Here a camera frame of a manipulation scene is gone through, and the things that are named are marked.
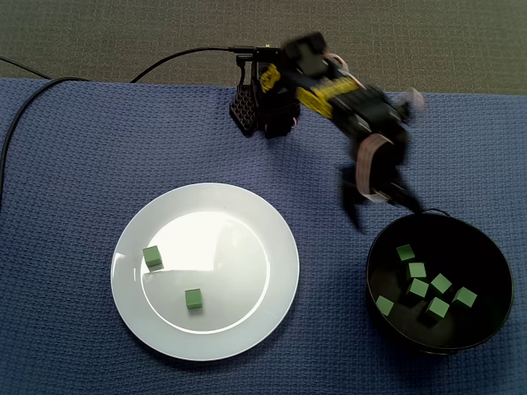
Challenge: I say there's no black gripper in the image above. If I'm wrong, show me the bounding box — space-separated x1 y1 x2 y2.
338 127 424 235

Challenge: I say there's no white round plate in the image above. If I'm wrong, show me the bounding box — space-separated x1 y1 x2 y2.
110 182 301 362

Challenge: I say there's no black metal bucket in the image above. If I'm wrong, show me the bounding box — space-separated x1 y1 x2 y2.
364 208 515 357

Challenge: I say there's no blue woven table mat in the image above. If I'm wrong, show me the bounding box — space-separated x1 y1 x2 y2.
0 77 527 395

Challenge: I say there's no gripper servo wire loop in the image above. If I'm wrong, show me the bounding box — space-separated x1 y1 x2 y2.
355 134 393 203

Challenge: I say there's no wrist servo wire loop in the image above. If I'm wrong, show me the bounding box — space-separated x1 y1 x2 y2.
401 87 427 111

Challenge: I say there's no upper arm servo wire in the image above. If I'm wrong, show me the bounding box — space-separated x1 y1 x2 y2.
323 52 367 90

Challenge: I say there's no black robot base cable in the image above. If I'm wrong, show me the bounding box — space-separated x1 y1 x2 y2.
130 46 256 84

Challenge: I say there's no thick black cable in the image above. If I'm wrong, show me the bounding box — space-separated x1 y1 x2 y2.
0 77 90 207

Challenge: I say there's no thin black cable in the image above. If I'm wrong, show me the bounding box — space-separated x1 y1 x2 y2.
0 56 50 79

